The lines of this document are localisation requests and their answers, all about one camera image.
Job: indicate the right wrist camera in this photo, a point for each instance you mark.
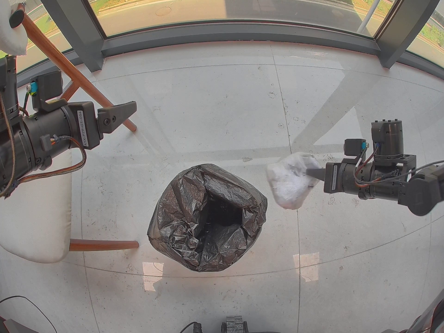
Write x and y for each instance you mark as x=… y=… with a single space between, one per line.
x=353 y=147

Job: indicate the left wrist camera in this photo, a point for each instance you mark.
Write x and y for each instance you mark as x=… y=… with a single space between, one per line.
x=47 y=88

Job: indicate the white paper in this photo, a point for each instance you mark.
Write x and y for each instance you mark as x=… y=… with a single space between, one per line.
x=288 y=182

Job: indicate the black plastic bag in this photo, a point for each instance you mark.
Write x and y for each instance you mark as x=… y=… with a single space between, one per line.
x=180 y=220

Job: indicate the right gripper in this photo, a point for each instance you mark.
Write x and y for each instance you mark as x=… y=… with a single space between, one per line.
x=350 y=179

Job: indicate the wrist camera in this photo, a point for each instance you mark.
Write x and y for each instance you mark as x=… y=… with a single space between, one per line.
x=47 y=88
x=353 y=147

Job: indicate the wooden chair white cushion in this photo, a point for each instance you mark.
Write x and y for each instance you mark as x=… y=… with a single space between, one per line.
x=38 y=213

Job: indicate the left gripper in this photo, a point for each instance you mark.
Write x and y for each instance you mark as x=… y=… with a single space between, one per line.
x=66 y=127

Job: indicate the window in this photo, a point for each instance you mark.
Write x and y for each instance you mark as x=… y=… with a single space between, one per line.
x=239 y=33

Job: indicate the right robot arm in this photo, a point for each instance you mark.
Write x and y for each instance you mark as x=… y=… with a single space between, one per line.
x=386 y=137

